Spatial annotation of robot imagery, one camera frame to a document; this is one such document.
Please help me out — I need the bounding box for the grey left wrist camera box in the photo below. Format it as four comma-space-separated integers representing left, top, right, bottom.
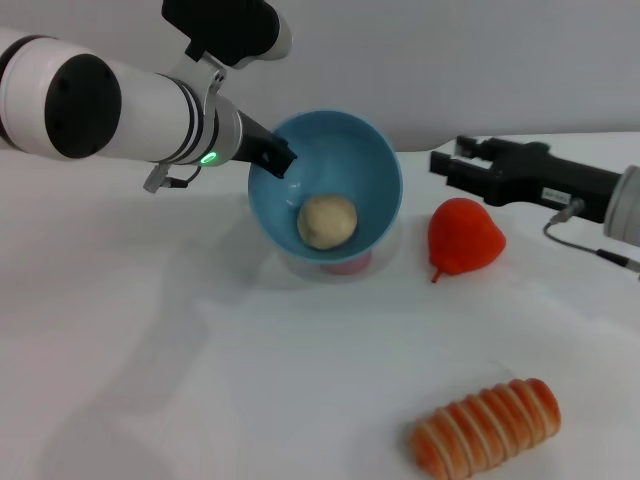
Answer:
160, 0, 293, 70

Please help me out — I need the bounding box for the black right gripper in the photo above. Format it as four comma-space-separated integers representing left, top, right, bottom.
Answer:
428, 134, 624, 225

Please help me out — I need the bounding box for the orange pear toy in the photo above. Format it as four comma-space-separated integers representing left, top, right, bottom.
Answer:
427, 197, 507, 284

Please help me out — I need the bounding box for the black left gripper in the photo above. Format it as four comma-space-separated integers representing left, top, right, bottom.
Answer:
231, 111, 299, 179

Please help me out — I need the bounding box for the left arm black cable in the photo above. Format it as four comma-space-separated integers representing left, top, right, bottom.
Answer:
142, 163, 203, 194

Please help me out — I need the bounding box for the pink peach bun toy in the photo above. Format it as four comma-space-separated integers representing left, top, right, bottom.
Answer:
319, 251, 374, 276

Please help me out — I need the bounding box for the beige egg yolk pastry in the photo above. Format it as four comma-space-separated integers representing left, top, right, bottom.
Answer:
296, 193, 359, 251

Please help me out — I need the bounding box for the striped orange bread roll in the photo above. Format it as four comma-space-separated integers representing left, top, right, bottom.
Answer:
408, 377, 563, 477

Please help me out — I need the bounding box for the blue plastic bowl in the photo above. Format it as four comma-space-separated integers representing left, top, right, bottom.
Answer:
247, 110, 404, 265

